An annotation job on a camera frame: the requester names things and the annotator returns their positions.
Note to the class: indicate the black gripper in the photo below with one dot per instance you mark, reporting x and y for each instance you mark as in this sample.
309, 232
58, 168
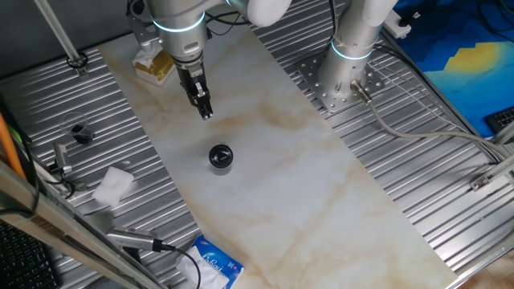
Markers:
190, 72

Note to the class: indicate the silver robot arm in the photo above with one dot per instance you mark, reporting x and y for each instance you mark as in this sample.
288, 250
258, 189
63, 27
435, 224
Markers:
180, 24

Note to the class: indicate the gold tissue pack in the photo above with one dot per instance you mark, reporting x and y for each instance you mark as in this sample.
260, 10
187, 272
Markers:
158, 68

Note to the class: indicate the clear plastic measuring cup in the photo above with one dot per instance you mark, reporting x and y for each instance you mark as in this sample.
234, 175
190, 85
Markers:
80, 132

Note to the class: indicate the white marble pattern slab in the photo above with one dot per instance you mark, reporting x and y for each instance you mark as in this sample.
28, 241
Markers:
301, 200

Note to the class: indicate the aluminium pole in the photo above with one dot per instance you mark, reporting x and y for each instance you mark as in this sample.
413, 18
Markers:
60, 36

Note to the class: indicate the blue tissue pack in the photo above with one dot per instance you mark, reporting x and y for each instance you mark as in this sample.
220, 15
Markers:
225, 265

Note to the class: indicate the orange pole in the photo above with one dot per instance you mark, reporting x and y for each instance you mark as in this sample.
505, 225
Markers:
9, 148

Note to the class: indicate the white power strip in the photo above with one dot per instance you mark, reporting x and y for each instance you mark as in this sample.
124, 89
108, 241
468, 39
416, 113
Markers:
395, 24

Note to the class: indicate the black keyboard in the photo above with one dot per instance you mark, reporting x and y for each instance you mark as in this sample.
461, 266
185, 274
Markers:
24, 261
502, 118

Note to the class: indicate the blue and yellow mat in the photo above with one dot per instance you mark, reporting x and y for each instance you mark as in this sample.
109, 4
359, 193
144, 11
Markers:
462, 60

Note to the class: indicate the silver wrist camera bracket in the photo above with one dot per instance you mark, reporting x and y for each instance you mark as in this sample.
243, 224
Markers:
142, 34

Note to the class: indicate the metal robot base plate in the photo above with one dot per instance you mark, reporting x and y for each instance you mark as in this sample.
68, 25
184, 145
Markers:
333, 98

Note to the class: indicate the aluminium frame beam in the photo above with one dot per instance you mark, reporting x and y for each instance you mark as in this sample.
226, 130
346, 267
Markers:
60, 225

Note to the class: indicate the aluminium corner bracket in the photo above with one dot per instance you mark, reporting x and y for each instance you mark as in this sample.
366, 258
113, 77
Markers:
482, 181

